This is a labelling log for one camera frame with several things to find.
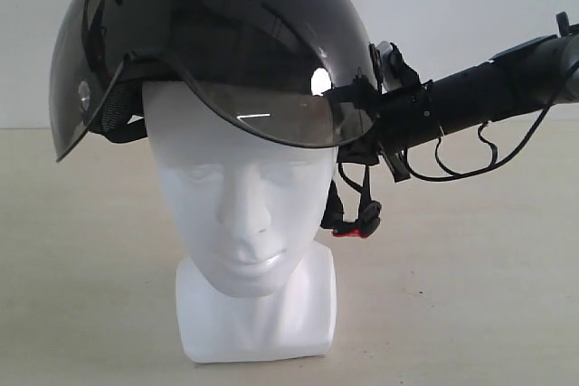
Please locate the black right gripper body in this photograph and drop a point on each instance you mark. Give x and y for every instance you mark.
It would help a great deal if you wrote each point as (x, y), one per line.
(398, 114)

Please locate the white mannequin head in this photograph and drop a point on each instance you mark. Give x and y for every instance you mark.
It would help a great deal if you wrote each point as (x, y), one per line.
(254, 284)

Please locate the black motorcycle helmet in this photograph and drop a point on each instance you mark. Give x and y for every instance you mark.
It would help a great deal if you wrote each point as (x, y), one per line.
(296, 72)

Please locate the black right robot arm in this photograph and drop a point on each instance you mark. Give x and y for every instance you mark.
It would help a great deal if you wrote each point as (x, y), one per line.
(532, 76)

